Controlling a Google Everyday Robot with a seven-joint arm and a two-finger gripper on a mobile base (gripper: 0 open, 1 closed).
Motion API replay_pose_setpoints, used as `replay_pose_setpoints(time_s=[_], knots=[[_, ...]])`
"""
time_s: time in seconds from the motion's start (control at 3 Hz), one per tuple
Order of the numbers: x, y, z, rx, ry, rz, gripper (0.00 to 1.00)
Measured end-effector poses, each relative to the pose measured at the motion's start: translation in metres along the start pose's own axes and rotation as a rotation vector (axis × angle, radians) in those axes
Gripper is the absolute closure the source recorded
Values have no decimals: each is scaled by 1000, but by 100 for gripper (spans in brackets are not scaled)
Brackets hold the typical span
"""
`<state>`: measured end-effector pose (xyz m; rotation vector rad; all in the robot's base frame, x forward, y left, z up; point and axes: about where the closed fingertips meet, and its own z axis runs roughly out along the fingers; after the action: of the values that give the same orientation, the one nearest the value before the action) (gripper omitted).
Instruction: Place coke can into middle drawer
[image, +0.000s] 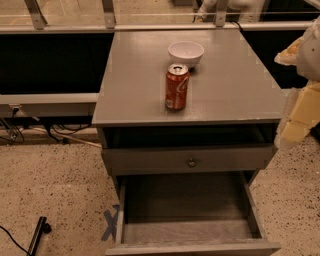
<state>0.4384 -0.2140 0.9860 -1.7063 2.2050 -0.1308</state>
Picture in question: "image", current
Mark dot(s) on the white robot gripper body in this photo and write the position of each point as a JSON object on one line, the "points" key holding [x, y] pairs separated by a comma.
{"points": [[310, 55]]}

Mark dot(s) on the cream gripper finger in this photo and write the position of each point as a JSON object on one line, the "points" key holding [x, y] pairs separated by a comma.
{"points": [[289, 55], [301, 114]]}

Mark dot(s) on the red coke can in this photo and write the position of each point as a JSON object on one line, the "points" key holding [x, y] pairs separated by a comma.
{"points": [[177, 79]]}

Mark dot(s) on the grey wooden drawer cabinet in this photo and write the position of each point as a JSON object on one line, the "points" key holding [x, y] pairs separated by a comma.
{"points": [[187, 119]]}

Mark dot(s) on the round metal drawer knob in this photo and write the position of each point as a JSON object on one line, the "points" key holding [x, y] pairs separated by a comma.
{"points": [[191, 163]]}

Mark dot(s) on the open grey middle drawer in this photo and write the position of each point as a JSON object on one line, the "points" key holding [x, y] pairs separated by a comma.
{"points": [[198, 214]]}

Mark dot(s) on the closed grey top drawer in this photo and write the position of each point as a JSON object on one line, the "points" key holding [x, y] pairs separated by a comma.
{"points": [[141, 161]]}

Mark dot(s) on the white ceramic bowl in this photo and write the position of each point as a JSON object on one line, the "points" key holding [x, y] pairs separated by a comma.
{"points": [[186, 52]]}

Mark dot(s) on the blue tape cross mark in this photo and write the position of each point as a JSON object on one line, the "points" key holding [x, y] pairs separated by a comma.
{"points": [[111, 220]]}

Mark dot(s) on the black bar device on floor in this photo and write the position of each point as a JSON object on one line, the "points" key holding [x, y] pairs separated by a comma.
{"points": [[43, 227]]}

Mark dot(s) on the metal railing frame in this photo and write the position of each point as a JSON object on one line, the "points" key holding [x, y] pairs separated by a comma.
{"points": [[147, 23]]}

